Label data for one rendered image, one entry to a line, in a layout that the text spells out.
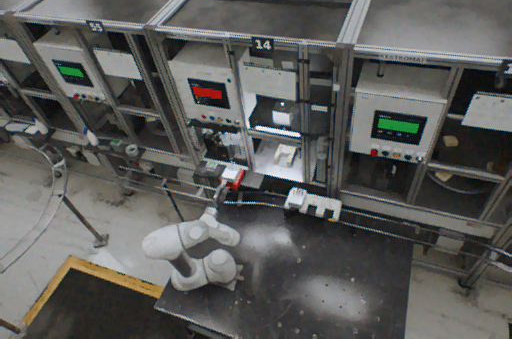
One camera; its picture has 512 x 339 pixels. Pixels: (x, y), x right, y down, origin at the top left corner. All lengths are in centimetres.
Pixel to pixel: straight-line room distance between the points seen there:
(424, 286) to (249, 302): 151
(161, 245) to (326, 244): 124
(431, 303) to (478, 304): 34
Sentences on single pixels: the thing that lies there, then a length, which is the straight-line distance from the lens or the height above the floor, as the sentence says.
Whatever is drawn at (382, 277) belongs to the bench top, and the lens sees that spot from 259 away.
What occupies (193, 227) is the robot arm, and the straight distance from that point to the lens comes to 180.
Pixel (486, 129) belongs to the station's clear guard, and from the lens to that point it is 211.
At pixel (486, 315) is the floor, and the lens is 344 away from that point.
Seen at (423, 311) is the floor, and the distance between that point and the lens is 331.
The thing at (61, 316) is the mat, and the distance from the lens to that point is 375.
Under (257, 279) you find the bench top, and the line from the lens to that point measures 255.
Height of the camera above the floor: 302
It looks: 48 degrees down
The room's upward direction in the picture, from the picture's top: 10 degrees counter-clockwise
